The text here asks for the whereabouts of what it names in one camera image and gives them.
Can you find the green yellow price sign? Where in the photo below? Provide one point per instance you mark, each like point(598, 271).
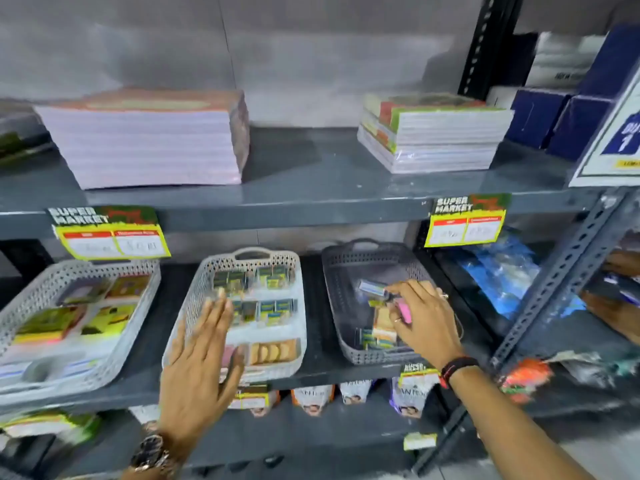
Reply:
point(110, 234)
point(465, 219)

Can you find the white plastic basket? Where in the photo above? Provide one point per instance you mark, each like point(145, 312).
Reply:
point(280, 332)
point(30, 289)

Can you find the person's right forearm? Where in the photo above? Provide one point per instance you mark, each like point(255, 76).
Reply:
point(510, 429)

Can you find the silver wristwatch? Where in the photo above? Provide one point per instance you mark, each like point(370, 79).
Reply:
point(152, 454)

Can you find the white wrapped package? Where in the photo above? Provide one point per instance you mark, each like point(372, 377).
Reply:
point(560, 59)

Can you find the red black wristband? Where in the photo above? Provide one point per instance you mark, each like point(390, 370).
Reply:
point(457, 368)

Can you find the person's left hand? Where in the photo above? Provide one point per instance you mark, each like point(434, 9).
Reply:
point(195, 374)

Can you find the stack of green-cover notebooks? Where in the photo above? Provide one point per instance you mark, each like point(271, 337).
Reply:
point(440, 139)

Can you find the grey metal shelf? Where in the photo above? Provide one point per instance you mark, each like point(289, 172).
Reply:
point(310, 164)

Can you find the grey perforated rack upright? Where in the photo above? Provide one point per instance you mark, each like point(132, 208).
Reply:
point(565, 274)

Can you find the grey plastic basket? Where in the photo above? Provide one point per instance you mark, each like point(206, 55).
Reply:
point(350, 264)

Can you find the orange plastic packet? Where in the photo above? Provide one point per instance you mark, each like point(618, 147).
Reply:
point(525, 379)

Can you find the white blue promotional sign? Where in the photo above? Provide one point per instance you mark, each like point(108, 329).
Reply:
point(615, 144)

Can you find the pile of blue plastic packets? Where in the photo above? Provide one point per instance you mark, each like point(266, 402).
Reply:
point(505, 279)

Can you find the small yellow price tag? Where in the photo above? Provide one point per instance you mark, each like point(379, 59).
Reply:
point(252, 394)
point(45, 427)
point(420, 441)
point(417, 377)

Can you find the stack of pink-edged notebooks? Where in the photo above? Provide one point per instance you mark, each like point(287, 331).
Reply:
point(150, 144)

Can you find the person's right hand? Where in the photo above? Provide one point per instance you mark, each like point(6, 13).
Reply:
point(435, 324)

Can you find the black perforated rack upright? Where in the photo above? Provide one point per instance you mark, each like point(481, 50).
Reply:
point(487, 44)

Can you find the dark blue box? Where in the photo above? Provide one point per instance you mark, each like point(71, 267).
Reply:
point(577, 129)
point(615, 59)
point(537, 117)

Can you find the white orange sachet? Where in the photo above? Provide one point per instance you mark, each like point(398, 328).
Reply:
point(272, 402)
point(312, 399)
point(356, 392)
point(410, 402)

